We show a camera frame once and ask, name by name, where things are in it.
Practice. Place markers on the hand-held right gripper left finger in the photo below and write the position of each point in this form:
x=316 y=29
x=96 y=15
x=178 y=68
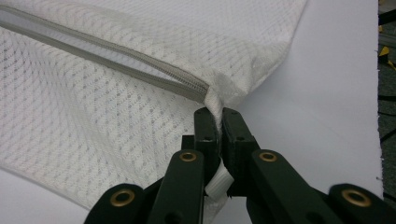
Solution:
x=207 y=137

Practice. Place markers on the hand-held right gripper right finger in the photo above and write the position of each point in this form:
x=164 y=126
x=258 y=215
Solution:
x=238 y=146

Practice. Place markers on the white mesh laundry bag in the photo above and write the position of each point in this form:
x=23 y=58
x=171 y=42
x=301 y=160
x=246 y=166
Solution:
x=109 y=124

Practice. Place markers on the white work board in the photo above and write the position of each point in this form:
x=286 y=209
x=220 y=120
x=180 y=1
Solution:
x=327 y=93

